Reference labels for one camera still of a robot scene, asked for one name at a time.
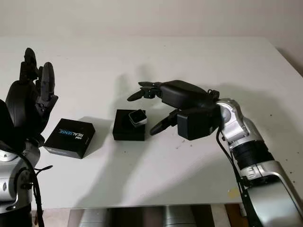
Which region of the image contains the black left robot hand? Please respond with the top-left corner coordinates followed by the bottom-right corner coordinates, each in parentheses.
top-left (5, 47), bottom-right (59, 145)

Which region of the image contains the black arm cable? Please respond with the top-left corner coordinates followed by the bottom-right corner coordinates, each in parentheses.
top-left (22, 153), bottom-right (53, 227)
top-left (207, 89), bottom-right (258, 227)

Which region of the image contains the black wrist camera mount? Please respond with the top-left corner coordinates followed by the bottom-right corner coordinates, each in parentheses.
top-left (177, 106), bottom-right (220, 141)
top-left (0, 99), bottom-right (24, 153)

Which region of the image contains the small silver square camera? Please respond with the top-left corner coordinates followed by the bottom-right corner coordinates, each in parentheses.
top-left (128, 110), bottom-right (147, 128)

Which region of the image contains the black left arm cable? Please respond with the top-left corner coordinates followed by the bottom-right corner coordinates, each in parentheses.
top-left (22, 153), bottom-right (53, 227)

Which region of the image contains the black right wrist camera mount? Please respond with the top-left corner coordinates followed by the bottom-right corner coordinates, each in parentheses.
top-left (177, 106), bottom-right (220, 141)

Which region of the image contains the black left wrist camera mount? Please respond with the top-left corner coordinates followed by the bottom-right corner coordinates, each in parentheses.
top-left (0, 99), bottom-right (24, 153)

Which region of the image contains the black open box base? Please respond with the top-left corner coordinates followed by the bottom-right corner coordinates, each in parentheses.
top-left (113, 109), bottom-right (146, 142)

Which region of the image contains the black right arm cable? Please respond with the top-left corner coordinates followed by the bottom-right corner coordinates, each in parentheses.
top-left (207, 89), bottom-right (258, 227)

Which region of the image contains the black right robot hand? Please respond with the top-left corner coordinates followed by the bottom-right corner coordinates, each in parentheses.
top-left (127, 80), bottom-right (218, 136)

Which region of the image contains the black RealSense box lid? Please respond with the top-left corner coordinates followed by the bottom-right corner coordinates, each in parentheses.
top-left (44, 118), bottom-right (96, 159)

